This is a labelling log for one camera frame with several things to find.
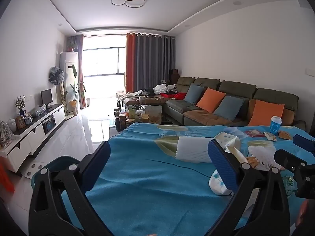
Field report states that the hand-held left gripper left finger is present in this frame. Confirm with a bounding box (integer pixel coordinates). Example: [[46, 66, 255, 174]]
[[28, 141, 112, 236]]

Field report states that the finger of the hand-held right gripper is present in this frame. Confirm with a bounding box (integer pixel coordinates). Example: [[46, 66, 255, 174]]
[[293, 134, 315, 153], [274, 149, 309, 175]]

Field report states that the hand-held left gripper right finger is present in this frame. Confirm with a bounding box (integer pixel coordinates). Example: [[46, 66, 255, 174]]
[[208, 139, 291, 236]]

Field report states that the crushed printed paper cup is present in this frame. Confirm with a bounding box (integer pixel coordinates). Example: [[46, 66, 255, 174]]
[[213, 131, 242, 153]]

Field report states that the teal trash bin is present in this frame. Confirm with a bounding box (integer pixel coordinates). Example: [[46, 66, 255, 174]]
[[30, 155, 82, 197]]

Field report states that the clear plastic wrapper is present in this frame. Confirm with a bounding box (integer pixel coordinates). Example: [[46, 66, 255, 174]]
[[280, 174, 300, 197]]

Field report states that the crumpled dotted white paper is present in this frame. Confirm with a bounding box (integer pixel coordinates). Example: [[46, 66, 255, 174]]
[[208, 169, 233, 196]]

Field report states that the blue paper cup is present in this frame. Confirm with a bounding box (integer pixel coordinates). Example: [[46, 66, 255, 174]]
[[269, 116, 282, 136]]

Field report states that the red white snack packet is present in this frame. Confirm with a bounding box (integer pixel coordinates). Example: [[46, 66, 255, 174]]
[[245, 129, 265, 138]]

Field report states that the green brown sectional sofa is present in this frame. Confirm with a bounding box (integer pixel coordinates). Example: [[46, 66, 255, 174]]
[[118, 76, 307, 132]]

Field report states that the orange cushion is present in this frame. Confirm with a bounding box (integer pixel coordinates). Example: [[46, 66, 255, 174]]
[[247, 99, 285, 128], [196, 87, 226, 113]]

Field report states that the cluster of jars and bottles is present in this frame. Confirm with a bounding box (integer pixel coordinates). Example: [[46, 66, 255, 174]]
[[114, 104, 163, 131]]

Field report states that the blue cushion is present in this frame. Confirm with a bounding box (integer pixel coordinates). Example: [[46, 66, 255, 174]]
[[184, 83, 205, 105], [213, 95, 246, 122]]

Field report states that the blue printed blanket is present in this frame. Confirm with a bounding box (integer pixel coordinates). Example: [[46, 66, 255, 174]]
[[61, 122, 315, 236]]

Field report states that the white bathroom scale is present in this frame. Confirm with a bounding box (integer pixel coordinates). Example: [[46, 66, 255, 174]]
[[22, 162, 45, 180]]

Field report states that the tall leafy potted plant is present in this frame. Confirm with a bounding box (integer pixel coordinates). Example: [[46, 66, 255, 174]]
[[69, 64, 87, 115]]

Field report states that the white TV cabinet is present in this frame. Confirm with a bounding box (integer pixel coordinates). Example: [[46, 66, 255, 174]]
[[0, 103, 66, 174]]

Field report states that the clear plastic bag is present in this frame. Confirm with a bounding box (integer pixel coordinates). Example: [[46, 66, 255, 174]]
[[32, 104, 47, 117]]

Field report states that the black monitor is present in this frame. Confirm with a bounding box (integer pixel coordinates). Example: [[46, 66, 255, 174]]
[[41, 89, 53, 110]]

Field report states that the red cloth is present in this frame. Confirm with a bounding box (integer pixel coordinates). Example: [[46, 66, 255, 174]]
[[160, 92, 188, 101]]

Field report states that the white standing air conditioner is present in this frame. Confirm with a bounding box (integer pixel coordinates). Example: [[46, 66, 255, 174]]
[[60, 52, 79, 119]]

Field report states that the white clothes pile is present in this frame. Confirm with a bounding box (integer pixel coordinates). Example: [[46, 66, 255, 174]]
[[154, 84, 177, 95]]

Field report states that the small tree in blue vase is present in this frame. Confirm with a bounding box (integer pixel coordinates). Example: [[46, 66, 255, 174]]
[[15, 95, 26, 116]]

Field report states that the glass ship model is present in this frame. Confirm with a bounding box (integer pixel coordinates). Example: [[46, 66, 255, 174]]
[[0, 121, 14, 149]]

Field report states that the large window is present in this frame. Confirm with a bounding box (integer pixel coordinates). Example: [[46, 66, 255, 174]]
[[82, 36, 127, 99]]

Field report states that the dark wooden cabinet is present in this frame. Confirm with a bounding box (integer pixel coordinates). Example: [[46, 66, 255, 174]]
[[169, 69, 182, 85]]

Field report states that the orange and grey curtain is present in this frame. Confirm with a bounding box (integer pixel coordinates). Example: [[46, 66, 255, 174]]
[[125, 32, 177, 94]]

